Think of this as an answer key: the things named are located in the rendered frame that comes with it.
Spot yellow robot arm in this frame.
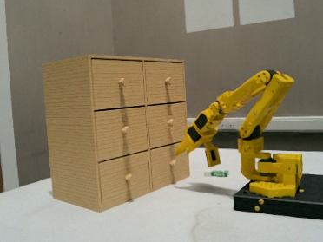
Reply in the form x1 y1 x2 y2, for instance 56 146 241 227
193 70 300 198

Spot tan wooden chest of drawers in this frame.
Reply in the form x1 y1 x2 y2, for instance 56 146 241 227
42 55 190 213

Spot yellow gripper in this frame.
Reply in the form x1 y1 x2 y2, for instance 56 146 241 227
175 122 221 167

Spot white eraser with green sleeve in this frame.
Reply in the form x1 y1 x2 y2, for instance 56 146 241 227
204 170 229 177

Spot tan cardboard drawer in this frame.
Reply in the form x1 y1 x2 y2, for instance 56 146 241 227
98 151 150 209
147 102 186 147
91 60 145 107
150 141 188 189
144 62 184 102
94 107 148 159

